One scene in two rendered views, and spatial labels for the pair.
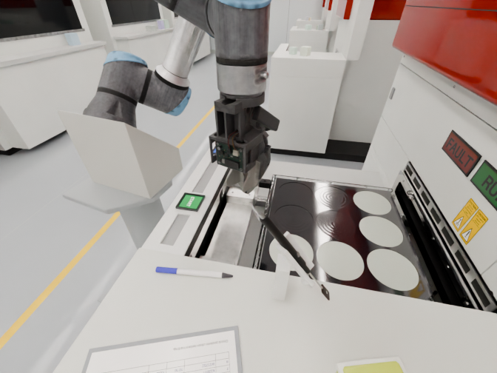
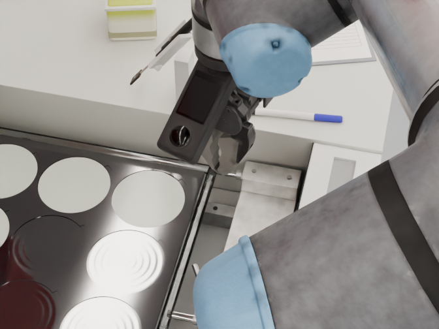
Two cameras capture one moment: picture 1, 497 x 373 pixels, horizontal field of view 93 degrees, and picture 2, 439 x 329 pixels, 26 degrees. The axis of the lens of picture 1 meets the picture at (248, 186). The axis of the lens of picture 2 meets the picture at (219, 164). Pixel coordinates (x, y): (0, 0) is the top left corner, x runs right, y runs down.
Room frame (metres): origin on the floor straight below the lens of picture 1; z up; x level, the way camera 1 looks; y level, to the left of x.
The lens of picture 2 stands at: (1.15, 0.02, 1.93)
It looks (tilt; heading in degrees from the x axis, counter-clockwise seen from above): 50 degrees down; 182
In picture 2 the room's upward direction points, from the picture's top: straight up
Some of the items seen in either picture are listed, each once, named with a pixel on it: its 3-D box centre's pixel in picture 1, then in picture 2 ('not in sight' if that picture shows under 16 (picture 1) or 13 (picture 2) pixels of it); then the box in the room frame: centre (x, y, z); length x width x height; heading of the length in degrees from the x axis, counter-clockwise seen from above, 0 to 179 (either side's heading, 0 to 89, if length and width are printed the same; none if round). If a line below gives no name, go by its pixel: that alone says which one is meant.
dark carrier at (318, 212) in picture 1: (335, 224); (48, 247); (0.42, -0.23, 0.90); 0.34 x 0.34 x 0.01; 78
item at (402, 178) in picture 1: (421, 233); not in sight; (0.39, -0.43, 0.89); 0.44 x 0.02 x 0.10; 168
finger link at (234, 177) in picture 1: (235, 177); (239, 144); (0.38, 0.03, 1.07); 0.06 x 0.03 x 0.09; 150
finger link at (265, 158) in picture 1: (257, 158); not in sight; (0.38, -0.02, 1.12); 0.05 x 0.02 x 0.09; 60
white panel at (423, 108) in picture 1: (424, 155); not in sight; (0.56, -0.48, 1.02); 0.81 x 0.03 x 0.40; 168
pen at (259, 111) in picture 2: (194, 272); (291, 114); (0.24, 0.10, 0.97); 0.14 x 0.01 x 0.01; 85
